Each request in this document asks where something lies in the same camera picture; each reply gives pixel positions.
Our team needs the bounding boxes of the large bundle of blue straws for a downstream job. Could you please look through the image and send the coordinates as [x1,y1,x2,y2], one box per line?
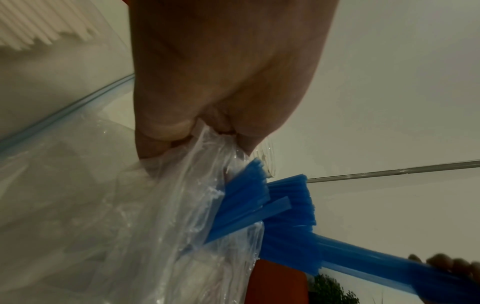
[204,157,293,244]

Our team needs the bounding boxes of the grey wall divider strip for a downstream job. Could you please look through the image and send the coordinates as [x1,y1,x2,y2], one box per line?
[306,159,480,184]

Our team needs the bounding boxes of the person's right hand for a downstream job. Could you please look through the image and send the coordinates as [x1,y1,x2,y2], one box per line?
[406,253,480,304]

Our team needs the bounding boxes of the clear plastic bag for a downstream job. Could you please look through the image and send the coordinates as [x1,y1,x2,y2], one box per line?
[0,117,278,304]

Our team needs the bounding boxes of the red sofa beside plant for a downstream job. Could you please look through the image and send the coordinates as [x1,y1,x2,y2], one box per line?
[245,258,311,304]

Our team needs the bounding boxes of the person's left hand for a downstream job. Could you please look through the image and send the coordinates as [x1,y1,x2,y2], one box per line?
[127,0,341,160]

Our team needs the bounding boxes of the green plant hedge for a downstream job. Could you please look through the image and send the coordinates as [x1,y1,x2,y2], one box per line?
[309,272,361,304]

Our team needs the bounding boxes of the clear blue-zip bag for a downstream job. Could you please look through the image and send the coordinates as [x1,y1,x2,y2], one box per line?
[0,0,137,161]

